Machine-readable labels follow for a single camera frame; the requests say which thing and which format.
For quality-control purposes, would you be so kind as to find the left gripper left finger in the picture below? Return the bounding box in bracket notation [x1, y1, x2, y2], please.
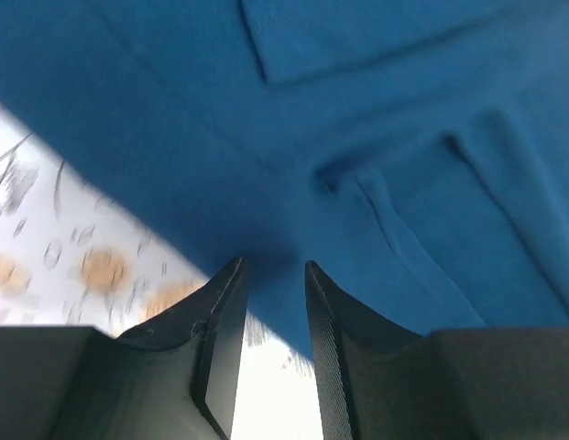
[0, 258, 248, 439]

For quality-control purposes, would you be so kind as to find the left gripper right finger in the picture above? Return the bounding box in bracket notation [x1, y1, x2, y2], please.
[305, 262, 569, 439]

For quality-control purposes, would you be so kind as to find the navy blue t shirt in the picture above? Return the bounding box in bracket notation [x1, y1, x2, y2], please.
[0, 1, 569, 353]

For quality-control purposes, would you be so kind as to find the floral patterned table mat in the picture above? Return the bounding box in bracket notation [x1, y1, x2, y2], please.
[0, 105, 323, 439]

